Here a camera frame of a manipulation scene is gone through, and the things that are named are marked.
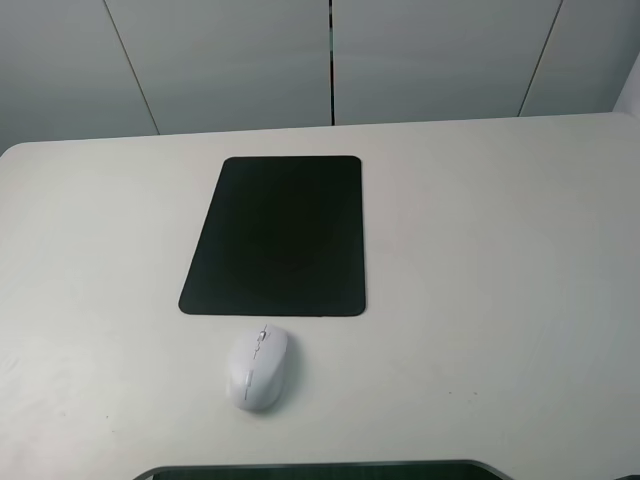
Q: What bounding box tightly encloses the white computer mouse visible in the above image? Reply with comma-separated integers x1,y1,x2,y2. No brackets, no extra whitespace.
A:
227,324,289,412

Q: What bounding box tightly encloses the dark curved robot base edge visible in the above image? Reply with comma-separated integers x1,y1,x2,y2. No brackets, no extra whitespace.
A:
137,460,508,480

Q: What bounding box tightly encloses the black mouse pad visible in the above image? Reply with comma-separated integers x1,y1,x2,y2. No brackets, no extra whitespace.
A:
178,155,367,317

